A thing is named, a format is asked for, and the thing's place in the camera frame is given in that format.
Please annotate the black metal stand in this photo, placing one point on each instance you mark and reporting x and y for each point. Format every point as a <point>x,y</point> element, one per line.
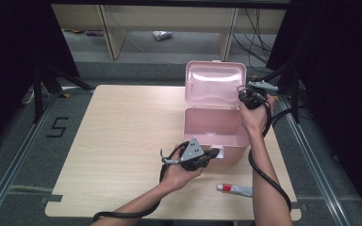
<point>295,94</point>
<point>37,94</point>

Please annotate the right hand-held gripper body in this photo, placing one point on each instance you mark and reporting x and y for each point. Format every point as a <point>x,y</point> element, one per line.
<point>254,99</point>

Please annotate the light wooden shelf unit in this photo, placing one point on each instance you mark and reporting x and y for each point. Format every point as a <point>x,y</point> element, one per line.
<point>169,19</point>

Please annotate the small purple item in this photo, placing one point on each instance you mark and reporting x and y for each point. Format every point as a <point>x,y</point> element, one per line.
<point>94,32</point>

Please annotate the person's left hand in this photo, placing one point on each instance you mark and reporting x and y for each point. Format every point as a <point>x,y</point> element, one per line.
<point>177,177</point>

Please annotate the dark curtain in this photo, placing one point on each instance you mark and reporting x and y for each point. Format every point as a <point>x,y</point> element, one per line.
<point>12,47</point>
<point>342,62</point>

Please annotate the pink storage box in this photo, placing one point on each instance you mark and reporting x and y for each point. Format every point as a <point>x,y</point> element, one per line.
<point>215,125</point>

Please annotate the small orange item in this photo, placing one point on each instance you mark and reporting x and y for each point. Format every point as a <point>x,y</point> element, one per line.
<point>74,30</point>

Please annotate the crumpled silver bag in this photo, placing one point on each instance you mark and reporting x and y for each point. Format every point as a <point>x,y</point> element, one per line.
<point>162,35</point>

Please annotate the aluminium floor rail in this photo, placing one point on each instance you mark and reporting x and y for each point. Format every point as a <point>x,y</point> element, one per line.
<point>314,171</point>
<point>22,148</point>

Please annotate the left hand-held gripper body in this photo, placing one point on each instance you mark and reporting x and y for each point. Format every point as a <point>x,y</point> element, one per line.
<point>192,152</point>

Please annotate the person's right hand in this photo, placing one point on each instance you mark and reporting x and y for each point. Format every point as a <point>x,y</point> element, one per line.
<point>256,121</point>

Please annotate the red and grey ointment tube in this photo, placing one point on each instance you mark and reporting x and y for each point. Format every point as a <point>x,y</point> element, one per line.
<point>235,189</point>

